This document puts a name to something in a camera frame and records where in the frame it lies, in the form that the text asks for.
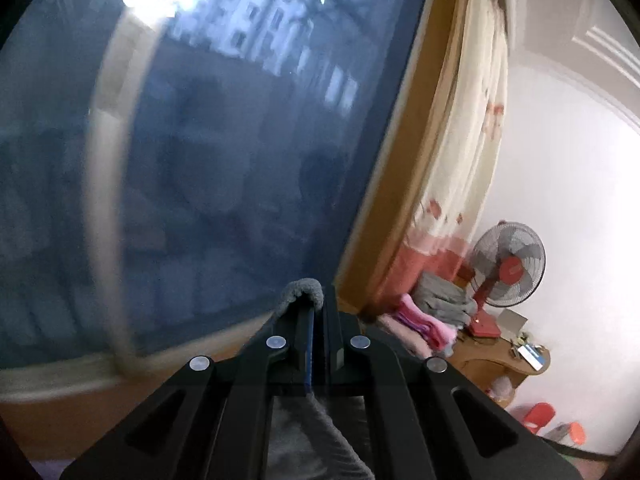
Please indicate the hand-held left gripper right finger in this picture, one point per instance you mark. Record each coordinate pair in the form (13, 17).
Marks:
(330, 345)

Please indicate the white cardboard box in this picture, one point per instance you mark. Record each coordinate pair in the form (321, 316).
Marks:
(512, 322)

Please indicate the pile of grey folded clothes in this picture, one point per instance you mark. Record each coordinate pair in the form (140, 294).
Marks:
(445, 297)

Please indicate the white plastic bag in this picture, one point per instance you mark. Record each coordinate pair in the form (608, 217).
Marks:
(501, 392)

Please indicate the floral cream curtain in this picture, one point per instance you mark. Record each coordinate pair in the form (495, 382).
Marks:
(470, 135)

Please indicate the small wooden desk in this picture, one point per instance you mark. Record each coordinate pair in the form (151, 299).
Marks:
(480, 365)

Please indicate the glass window with pale frame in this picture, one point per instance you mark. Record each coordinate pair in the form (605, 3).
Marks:
(225, 160)

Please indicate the red grey electric fan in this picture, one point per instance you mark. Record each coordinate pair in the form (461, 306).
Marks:
(510, 270)

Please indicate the grey garment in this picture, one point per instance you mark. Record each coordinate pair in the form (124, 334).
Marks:
(310, 440)

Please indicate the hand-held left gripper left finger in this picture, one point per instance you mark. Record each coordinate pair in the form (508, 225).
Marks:
(309, 350)

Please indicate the red plastic stool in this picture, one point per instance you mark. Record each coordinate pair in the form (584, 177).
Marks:
(537, 415)

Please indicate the orange plastic stool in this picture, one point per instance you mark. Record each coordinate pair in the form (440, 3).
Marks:
(570, 431)

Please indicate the pink folded clothes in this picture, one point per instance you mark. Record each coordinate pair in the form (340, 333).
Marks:
(425, 327)

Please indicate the small blue white box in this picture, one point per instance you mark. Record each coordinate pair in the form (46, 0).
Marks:
(531, 355)

